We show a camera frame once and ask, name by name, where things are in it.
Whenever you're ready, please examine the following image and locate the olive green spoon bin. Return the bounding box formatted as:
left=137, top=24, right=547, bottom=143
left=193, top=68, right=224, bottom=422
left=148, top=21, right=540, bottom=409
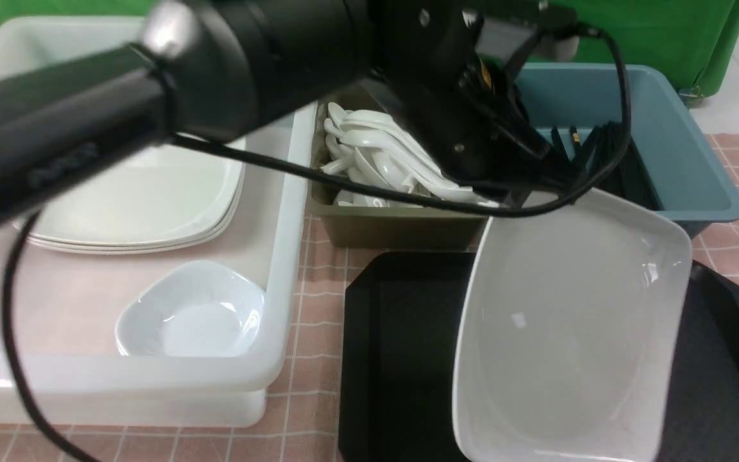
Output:
left=306, top=84, right=486, bottom=250

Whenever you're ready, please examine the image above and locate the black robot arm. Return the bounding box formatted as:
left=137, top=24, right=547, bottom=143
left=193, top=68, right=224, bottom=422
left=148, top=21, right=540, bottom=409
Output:
left=0, top=1, right=590, bottom=225

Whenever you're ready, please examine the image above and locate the black serving tray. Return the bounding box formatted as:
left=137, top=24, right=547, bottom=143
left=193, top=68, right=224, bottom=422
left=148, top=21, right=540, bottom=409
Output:
left=337, top=252, right=739, bottom=461

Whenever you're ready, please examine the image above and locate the middle white plate in stack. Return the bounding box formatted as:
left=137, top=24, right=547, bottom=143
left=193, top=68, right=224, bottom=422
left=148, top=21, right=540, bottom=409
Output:
left=28, top=180, right=243, bottom=255

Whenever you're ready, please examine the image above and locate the bottom white plate in stack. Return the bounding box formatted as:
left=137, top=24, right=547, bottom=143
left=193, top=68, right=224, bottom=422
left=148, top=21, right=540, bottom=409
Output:
left=23, top=192, right=242, bottom=255

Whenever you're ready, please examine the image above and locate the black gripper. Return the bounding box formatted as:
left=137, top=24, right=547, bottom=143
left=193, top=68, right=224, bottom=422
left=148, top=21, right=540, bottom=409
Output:
left=369, top=1, right=582, bottom=196

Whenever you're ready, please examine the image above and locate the large white rice plate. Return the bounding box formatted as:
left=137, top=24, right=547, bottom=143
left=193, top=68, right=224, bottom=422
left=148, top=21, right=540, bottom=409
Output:
left=452, top=189, right=692, bottom=461

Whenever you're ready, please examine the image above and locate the pile of white spoons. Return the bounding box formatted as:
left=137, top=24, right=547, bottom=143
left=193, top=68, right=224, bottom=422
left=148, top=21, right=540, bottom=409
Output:
left=320, top=102, right=497, bottom=207

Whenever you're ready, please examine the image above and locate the pink checked tablecloth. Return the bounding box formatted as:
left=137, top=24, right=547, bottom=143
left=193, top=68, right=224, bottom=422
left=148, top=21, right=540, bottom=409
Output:
left=0, top=133, right=739, bottom=462

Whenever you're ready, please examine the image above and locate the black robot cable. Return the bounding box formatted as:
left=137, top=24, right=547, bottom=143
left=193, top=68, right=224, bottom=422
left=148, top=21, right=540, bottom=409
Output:
left=1, top=22, right=633, bottom=462

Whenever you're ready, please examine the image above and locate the green backdrop cloth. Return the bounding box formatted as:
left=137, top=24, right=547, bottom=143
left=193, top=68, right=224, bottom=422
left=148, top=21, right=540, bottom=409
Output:
left=0, top=1, right=739, bottom=96

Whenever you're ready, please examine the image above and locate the top white plate in stack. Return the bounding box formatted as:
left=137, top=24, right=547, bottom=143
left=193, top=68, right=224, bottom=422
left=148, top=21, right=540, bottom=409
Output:
left=28, top=146, right=244, bottom=255

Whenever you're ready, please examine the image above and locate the small white bowl in tub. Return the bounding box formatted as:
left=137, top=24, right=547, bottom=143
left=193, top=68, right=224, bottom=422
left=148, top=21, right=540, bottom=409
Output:
left=114, top=261, right=266, bottom=357

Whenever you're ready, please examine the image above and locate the white plate in stack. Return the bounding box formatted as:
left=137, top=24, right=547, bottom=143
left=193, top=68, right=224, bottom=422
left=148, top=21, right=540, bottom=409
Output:
left=28, top=146, right=244, bottom=255
left=28, top=180, right=243, bottom=255
left=23, top=192, right=242, bottom=255

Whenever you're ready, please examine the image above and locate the blue chopstick bin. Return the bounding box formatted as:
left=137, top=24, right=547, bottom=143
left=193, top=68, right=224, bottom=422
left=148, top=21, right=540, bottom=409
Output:
left=517, top=62, right=739, bottom=237

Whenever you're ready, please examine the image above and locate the bundle of black chopsticks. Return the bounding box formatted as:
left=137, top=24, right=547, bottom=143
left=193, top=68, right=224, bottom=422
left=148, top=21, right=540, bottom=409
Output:
left=536, top=121, right=662, bottom=212

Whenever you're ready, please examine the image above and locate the large white plastic tub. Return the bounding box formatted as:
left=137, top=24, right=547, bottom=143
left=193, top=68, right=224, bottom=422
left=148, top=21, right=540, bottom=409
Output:
left=0, top=17, right=317, bottom=427

